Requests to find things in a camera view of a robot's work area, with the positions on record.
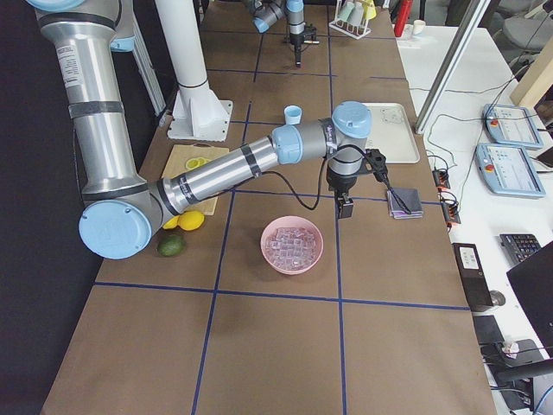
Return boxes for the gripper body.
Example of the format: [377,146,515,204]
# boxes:
[326,148,387,203]
[284,23,318,48]

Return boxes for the clear ice cubes pile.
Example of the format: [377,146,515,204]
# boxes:
[264,227,317,271]

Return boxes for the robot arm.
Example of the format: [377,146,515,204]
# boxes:
[34,1,388,259]
[242,0,319,67]

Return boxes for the green cup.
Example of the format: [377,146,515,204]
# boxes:
[336,0,354,22]

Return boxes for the white cup lower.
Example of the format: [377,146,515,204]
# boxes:
[347,1,366,27]

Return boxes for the metal cup rack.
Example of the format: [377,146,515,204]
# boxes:
[328,0,372,40]

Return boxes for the yellow cup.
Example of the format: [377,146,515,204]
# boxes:
[361,0,377,21]

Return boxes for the blue plastic cup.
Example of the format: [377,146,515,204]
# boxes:
[283,105,302,125]

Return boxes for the white paper cup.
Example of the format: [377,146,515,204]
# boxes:
[412,19,426,35]

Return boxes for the cream bear tray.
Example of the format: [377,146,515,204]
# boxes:
[365,103,420,164]

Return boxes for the grey folded cloth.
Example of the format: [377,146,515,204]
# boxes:
[387,188,423,220]

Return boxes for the pink bowl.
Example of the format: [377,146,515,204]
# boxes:
[260,216,324,275]

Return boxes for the orange black power strips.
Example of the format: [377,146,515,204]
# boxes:
[432,169,461,229]

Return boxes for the red cylinder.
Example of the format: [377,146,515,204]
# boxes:
[394,0,413,38]

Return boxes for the blue teach pendant near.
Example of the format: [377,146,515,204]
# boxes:
[475,144,545,198]

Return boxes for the blue teach pendant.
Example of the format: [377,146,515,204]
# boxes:
[483,104,543,150]
[475,144,545,198]

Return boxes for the blue teach pendant far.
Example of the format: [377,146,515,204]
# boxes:
[483,104,543,150]

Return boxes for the black box with label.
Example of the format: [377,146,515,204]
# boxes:
[452,243,493,312]

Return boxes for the yellow lemon outer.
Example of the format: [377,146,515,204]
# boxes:
[177,210,205,232]

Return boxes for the lemon slices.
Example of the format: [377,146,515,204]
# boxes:
[185,156,210,171]

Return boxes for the bamboo cutting board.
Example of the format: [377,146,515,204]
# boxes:
[162,144,231,217]

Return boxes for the black keyboard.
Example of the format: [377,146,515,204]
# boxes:
[499,233,542,265]

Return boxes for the yellow lemon near avocado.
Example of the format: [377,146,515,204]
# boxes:
[162,215,180,230]

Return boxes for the black computer mouse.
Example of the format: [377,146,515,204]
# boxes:
[489,290,506,307]

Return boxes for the green avocado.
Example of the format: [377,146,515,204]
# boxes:
[156,233,187,258]

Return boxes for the black laptop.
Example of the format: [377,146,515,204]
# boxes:
[507,242,553,348]

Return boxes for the white pole mount base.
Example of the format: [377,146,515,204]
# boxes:
[156,0,232,142]

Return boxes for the aluminium frame post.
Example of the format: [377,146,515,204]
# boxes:
[415,0,491,134]

